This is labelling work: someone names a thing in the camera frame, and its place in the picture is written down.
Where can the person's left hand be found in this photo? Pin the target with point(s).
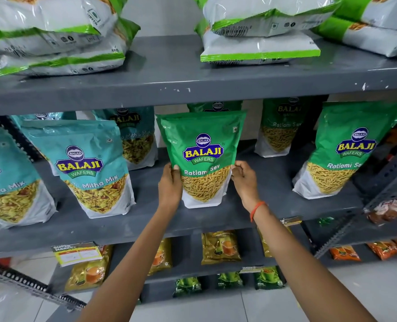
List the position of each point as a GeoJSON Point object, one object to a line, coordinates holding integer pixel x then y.
{"type": "Point", "coordinates": [170, 191]}

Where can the person's right hand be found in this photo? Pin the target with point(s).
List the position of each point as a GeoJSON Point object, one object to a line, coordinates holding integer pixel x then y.
{"type": "Point", "coordinates": [247, 184]}

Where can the grey metal shelf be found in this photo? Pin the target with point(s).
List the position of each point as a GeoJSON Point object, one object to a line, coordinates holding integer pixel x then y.
{"type": "Point", "coordinates": [151, 77]}

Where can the stack white-green packets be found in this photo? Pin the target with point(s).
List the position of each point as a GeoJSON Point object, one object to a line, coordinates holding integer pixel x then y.
{"type": "Point", "coordinates": [262, 43]}

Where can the person's right forearm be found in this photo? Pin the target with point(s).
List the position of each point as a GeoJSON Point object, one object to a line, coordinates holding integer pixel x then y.
{"type": "Point", "coordinates": [302, 274]}

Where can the person's left forearm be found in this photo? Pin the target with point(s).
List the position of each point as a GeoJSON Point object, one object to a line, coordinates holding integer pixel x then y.
{"type": "Point", "coordinates": [131, 271]}

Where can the orange wristband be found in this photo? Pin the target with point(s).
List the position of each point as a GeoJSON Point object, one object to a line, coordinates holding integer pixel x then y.
{"type": "Point", "coordinates": [258, 211]}

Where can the yellow tea packet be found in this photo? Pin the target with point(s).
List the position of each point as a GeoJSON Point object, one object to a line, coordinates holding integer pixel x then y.
{"type": "Point", "coordinates": [261, 250]}
{"type": "Point", "coordinates": [161, 258]}
{"type": "Point", "coordinates": [221, 248]}
{"type": "Point", "coordinates": [88, 273]}

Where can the small green packet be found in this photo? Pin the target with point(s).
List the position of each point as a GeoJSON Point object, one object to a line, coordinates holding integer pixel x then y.
{"type": "Point", "coordinates": [326, 221]}

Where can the dark green tea packet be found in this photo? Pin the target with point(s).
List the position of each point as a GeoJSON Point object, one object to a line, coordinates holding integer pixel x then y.
{"type": "Point", "coordinates": [187, 287]}
{"type": "Point", "coordinates": [269, 279]}
{"type": "Point", "coordinates": [230, 281]}

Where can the brown pouch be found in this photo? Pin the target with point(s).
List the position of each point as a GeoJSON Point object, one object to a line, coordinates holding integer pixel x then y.
{"type": "Point", "coordinates": [389, 211]}

